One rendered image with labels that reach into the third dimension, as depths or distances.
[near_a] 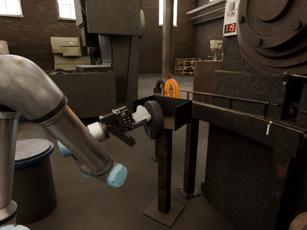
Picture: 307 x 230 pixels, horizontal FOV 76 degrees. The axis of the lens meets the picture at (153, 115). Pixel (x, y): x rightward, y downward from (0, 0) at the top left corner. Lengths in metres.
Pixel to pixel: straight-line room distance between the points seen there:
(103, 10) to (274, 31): 2.64
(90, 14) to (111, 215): 2.51
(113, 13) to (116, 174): 2.75
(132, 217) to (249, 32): 1.16
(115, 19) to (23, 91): 2.79
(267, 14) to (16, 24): 10.39
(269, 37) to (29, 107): 0.70
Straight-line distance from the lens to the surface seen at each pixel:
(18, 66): 0.50
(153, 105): 0.75
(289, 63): 0.79
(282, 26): 0.75
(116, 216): 1.39
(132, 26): 3.28
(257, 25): 0.81
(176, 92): 1.49
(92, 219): 1.40
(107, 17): 3.16
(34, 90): 0.48
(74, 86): 2.85
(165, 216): 1.36
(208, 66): 3.61
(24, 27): 10.70
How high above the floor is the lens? 0.95
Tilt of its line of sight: 16 degrees down
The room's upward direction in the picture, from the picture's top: straight up
